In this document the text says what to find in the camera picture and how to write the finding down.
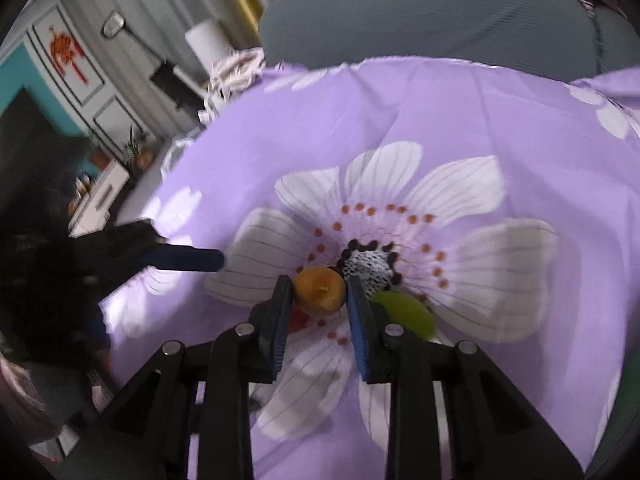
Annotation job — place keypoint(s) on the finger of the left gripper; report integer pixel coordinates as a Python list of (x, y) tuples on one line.
[(184, 258)]

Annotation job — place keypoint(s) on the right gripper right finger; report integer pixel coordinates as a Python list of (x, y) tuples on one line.
[(367, 321)]

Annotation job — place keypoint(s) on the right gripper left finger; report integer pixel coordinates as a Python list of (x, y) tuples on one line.
[(271, 319)]

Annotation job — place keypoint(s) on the pink sleeved left forearm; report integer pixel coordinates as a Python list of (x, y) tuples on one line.
[(41, 400)]

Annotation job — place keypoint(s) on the red cherry tomato far left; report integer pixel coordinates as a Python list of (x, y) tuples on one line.
[(298, 320)]

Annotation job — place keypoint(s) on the green tomato by flower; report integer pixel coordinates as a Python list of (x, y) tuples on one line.
[(408, 312)]

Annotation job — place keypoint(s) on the white cabinet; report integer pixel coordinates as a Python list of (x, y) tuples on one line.
[(93, 211)]

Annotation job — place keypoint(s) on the small potted plant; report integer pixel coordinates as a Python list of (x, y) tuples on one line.
[(137, 152)]

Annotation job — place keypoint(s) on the black phone tripod stand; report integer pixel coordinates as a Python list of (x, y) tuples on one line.
[(167, 76)]

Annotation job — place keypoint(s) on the purple floral tablecloth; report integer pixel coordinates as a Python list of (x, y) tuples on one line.
[(506, 204)]

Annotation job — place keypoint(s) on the white knitted cloth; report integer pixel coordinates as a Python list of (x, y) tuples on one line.
[(229, 77)]

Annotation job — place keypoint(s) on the white paper roll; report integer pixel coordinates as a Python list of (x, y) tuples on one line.
[(209, 43)]

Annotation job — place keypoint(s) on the red chinese knot decoration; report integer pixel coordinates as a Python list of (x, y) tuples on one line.
[(64, 50)]

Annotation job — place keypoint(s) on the green plastic bowl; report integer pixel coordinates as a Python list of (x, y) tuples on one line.
[(616, 455)]

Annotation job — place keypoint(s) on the grey sofa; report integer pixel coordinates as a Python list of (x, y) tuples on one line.
[(556, 39)]

